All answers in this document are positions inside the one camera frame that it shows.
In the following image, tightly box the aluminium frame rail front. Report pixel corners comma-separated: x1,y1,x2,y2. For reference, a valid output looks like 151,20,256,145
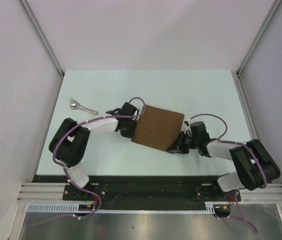
17,183,282,204

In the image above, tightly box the brown cloth napkin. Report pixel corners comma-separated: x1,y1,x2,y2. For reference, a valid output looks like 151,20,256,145
132,105,185,152

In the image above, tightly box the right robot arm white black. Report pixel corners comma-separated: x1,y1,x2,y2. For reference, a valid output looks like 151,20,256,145
167,121,281,201

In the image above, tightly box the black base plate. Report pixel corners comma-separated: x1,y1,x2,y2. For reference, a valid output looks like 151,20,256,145
32,175,245,205

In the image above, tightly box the silver metal spoon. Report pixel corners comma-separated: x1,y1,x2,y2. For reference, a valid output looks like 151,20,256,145
70,103,99,115

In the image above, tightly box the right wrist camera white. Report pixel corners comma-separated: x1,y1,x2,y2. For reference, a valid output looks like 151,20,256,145
184,119,192,135

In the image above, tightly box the aluminium frame post right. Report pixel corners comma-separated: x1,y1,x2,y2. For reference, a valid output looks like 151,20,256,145
236,0,282,78

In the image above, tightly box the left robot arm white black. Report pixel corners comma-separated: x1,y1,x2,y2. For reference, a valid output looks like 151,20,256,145
48,100,146,200

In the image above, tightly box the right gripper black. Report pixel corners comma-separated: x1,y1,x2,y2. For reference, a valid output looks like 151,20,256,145
167,130,199,154

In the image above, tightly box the aluminium frame post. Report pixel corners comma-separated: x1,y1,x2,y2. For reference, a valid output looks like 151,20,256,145
18,0,65,77
236,0,282,78

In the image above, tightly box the white slotted cable duct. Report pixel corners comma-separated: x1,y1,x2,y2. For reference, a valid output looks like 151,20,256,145
27,201,231,215

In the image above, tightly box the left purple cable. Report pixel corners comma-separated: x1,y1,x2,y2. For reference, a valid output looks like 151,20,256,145
30,96,148,227

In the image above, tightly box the silver metal fork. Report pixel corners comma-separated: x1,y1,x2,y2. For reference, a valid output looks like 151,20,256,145
69,98,86,111

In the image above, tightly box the aluminium frame post left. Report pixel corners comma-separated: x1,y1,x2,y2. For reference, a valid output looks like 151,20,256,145
18,0,65,77

